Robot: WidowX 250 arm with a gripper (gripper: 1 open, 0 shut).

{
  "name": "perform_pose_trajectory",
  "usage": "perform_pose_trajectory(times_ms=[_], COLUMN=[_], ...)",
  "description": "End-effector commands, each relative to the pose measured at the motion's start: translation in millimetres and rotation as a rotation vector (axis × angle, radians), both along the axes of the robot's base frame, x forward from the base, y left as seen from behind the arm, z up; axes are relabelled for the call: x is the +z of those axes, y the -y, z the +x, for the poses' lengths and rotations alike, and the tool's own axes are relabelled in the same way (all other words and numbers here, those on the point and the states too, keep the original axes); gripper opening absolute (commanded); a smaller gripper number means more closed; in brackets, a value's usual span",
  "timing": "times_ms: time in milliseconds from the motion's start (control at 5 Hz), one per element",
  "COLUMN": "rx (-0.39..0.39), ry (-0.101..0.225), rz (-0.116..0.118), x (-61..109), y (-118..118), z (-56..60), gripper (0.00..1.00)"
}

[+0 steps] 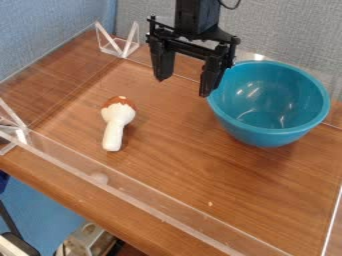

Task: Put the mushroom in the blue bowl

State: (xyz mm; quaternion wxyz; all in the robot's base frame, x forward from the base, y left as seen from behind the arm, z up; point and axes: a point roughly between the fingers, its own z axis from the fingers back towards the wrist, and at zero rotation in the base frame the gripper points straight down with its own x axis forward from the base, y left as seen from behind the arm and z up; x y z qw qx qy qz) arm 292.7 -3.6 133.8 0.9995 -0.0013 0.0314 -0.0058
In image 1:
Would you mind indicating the black chair part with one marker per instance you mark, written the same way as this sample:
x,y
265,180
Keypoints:
x,y
12,243

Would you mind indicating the clear acrylic left bracket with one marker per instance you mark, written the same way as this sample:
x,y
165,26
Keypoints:
x,y
14,130

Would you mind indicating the clear acrylic corner bracket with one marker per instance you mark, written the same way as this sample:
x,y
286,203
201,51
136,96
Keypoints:
x,y
115,45

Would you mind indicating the white brown toy mushroom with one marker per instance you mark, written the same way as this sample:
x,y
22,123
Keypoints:
x,y
118,113

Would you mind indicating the clear acrylic front barrier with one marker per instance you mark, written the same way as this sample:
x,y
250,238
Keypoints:
x,y
197,223

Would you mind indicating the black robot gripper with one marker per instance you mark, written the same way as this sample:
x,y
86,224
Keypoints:
x,y
197,37

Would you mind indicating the blue plastic bowl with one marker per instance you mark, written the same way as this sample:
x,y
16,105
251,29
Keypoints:
x,y
269,103

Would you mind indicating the grey white power strip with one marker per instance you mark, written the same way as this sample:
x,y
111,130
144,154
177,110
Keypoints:
x,y
90,240

